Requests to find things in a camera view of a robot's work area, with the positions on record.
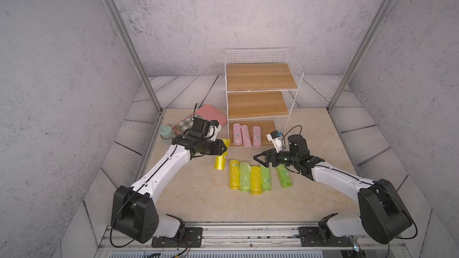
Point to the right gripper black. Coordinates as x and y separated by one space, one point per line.
267 158

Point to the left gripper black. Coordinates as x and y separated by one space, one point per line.
218 150

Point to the yellow bag roll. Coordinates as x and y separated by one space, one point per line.
256 183
221 160
234 174

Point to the pink bag roll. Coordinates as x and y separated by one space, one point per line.
256 136
246 138
237 138

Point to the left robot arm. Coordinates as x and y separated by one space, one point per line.
133 211

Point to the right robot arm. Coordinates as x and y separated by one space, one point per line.
383 216

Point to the green bag roll middle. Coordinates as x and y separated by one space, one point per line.
265 178

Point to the light green bag roll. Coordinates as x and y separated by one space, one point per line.
245 176

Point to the green bag roll right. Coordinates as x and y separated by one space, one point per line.
284 176

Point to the pink tray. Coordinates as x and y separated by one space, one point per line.
209 113

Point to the green checkered cloth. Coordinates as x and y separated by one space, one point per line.
183 125

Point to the mint green bottle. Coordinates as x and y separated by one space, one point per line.
167 134

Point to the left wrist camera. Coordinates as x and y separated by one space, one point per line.
214 129

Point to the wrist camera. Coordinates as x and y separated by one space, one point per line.
276 138
214 129

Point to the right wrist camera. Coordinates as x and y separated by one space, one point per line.
276 138

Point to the white wire wooden shelf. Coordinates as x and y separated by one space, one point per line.
261 86

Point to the aluminium mounting rail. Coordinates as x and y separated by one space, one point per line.
248 240

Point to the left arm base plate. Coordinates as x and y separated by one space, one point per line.
186 237

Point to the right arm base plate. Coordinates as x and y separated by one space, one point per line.
319 237

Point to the left aluminium frame post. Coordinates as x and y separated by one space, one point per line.
130 48

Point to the aluminium frame post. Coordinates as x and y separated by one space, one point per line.
372 30
130 48

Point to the right aluminium frame post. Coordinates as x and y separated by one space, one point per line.
372 30

